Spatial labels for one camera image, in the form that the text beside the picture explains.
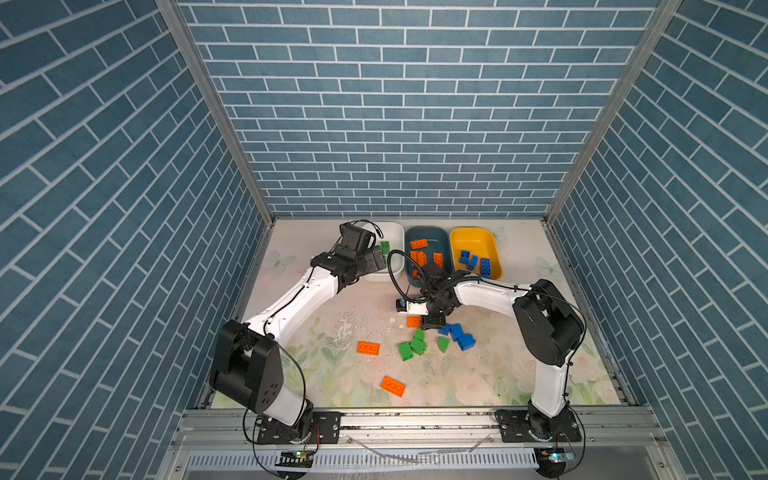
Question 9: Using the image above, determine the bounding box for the dark teal plastic bin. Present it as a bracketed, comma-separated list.
[405, 226, 453, 275]

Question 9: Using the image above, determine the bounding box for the green slope brick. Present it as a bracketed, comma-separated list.
[437, 337, 450, 353]
[410, 329, 427, 356]

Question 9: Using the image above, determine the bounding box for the blue long brick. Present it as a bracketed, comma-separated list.
[480, 258, 493, 278]

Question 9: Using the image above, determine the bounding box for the yellow plastic bin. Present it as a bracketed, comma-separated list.
[449, 227, 503, 280]

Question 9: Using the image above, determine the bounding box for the orange long brick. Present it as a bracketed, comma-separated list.
[356, 341, 381, 356]

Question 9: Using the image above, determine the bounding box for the orange brick front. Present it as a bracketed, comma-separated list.
[380, 376, 406, 397]

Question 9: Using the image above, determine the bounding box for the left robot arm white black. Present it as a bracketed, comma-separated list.
[209, 220, 386, 441]

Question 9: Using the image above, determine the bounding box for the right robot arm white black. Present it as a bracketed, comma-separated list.
[397, 271, 586, 442]

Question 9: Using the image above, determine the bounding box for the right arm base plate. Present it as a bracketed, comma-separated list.
[494, 407, 583, 443]

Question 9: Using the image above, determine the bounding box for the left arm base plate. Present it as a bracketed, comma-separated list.
[256, 410, 341, 445]

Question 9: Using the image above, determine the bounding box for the aluminium front rail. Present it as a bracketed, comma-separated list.
[159, 406, 683, 479]

